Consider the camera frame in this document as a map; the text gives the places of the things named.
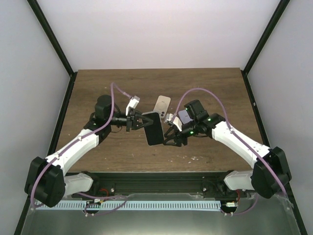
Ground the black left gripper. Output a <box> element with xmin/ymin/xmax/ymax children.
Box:
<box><xmin>108</xmin><ymin>110</ymin><xmax>154</xmax><ymax>132</ymax></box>

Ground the black smartphone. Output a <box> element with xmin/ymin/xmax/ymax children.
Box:
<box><xmin>142</xmin><ymin>112</ymin><xmax>164</xmax><ymax>146</ymax></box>

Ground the lilac phone case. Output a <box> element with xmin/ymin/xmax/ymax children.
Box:
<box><xmin>178</xmin><ymin>110</ymin><xmax>192</xmax><ymax>124</ymax></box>

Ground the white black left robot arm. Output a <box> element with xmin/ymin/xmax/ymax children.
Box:
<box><xmin>24</xmin><ymin>95</ymin><xmax>155</xmax><ymax>208</ymax></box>

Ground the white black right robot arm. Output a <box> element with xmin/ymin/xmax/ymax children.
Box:
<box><xmin>164</xmin><ymin>100</ymin><xmax>292</xmax><ymax>199</ymax></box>

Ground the beige phone case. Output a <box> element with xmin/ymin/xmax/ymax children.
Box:
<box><xmin>153</xmin><ymin>95</ymin><xmax>171</xmax><ymax>119</ymax></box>

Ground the grey metal front plate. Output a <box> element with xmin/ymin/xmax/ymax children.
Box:
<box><xmin>22</xmin><ymin>195</ymin><xmax>300</xmax><ymax>235</ymax></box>

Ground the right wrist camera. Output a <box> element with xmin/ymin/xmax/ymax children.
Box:
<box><xmin>164</xmin><ymin>114</ymin><xmax>182</xmax><ymax>132</ymax></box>

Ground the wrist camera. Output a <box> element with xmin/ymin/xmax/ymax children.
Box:
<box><xmin>125</xmin><ymin>95</ymin><xmax>140</xmax><ymax>116</ymax></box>
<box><xmin>164</xmin><ymin>114</ymin><xmax>182</xmax><ymax>132</ymax></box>

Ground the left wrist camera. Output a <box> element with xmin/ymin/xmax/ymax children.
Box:
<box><xmin>125</xmin><ymin>95</ymin><xmax>140</xmax><ymax>116</ymax></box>

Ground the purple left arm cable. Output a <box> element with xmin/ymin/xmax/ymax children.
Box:
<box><xmin>30</xmin><ymin>82</ymin><xmax>134</xmax><ymax>217</ymax></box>

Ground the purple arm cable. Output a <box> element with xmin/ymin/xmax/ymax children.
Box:
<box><xmin>30</xmin><ymin>82</ymin><xmax>134</xmax><ymax>217</ymax></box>
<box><xmin>176</xmin><ymin>88</ymin><xmax>287</xmax><ymax>216</ymax></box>

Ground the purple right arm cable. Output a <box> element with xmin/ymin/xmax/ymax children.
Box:
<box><xmin>176</xmin><ymin>88</ymin><xmax>287</xmax><ymax>216</ymax></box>

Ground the black front mounting rail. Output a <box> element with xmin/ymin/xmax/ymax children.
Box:
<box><xmin>85</xmin><ymin>171</ymin><xmax>246</xmax><ymax>200</ymax></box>

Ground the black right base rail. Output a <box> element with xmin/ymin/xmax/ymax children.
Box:
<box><xmin>241</xmin><ymin>70</ymin><xmax>308</xmax><ymax>235</ymax></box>

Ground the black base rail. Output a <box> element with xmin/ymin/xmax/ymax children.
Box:
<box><xmin>241</xmin><ymin>70</ymin><xmax>308</xmax><ymax>235</ymax></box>
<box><xmin>14</xmin><ymin>71</ymin><xmax>78</xmax><ymax>235</ymax></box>

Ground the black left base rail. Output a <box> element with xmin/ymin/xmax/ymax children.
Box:
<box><xmin>14</xmin><ymin>71</ymin><xmax>78</xmax><ymax>235</ymax></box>

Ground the light blue slotted cable duct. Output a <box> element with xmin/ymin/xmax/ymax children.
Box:
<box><xmin>55</xmin><ymin>200</ymin><xmax>221</xmax><ymax>211</ymax></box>

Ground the black left frame post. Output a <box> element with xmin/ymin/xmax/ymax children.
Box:
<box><xmin>27</xmin><ymin>0</ymin><xmax>74</xmax><ymax>77</ymax></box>

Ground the black frame post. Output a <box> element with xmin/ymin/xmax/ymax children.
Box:
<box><xmin>27</xmin><ymin>0</ymin><xmax>74</xmax><ymax>77</ymax></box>
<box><xmin>243</xmin><ymin>0</ymin><xmax>290</xmax><ymax>74</ymax></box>

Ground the black right frame post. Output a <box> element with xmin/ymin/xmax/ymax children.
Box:
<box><xmin>243</xmin><ymin>0</ymin><xmax>290</xmax><ymax>74</ymax></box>

